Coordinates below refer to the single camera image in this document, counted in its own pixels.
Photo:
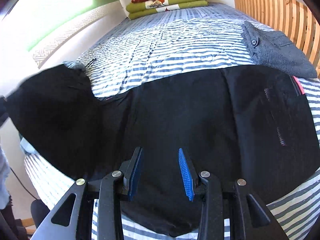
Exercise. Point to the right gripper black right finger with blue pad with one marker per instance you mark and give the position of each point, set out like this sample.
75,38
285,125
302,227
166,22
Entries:
249,217

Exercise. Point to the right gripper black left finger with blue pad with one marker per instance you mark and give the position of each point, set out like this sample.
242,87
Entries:
71,217

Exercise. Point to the black shorts red stitching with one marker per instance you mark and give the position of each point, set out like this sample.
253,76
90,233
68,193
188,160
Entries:
251,122

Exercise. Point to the grey folded buttoned garment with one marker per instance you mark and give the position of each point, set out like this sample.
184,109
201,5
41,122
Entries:
274,49

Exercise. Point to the blue white striped bedspread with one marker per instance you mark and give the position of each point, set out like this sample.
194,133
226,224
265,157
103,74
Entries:
164,44

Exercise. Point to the green world map poster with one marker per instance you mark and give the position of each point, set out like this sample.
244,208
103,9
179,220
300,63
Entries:
50,14

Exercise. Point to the folded green red blanket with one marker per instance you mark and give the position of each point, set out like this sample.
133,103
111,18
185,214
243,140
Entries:
141,8

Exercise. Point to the wooden slatted bed rail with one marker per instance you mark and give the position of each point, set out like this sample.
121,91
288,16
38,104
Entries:
291,17

